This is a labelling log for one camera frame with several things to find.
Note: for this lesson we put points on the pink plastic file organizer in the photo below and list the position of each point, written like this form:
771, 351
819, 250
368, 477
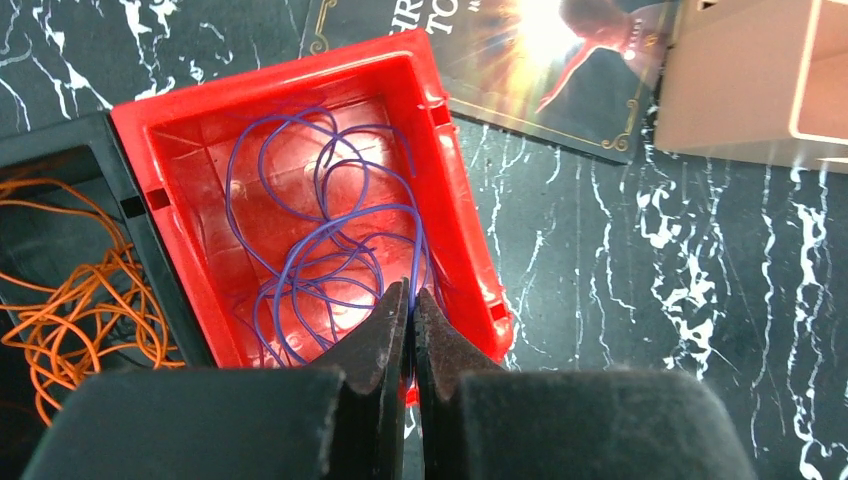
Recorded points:
758, 81

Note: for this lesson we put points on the black plastic bin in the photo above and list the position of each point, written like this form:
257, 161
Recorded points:
86, 285

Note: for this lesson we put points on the dark book Three Days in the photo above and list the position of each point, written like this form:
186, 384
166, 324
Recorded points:
578, 74

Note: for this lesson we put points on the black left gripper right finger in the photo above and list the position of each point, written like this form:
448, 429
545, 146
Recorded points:
480, 421

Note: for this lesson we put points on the red plastic bin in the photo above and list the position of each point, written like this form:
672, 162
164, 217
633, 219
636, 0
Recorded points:
288, 197

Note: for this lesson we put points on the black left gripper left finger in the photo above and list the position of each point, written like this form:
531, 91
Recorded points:
340, 417

